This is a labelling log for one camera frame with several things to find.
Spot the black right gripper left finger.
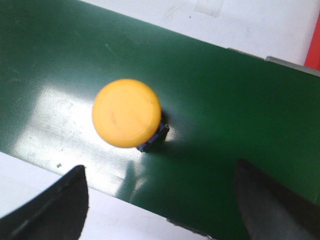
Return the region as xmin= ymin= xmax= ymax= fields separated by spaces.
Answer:
xmin=0 ymin=165 xmax=89 ymax=240

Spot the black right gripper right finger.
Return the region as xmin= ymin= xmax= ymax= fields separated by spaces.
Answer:
xmin=234 ymin=159 xmax=320 ymax=240

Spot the yellow mushroom push button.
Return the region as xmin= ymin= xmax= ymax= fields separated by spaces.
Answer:
xmin=92 ymin=78 xmax=170 ymax=152

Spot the green conveyor belt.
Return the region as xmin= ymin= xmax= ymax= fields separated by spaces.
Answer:
xmin=0 ymin=0 xmax=320 ymax=240

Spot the red plastic tray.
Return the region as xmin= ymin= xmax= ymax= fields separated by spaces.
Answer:
xmin=304 ymin=16 xmax=320 ymax=71

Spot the clear tape patch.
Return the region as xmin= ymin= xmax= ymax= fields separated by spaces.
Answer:
xmin=193 ymin=0 xmax=224 ymax=18

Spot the aluminium conveyor frame rail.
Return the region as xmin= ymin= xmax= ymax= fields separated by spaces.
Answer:
xmin=169 ymin=53 xmax=320 ymax=240

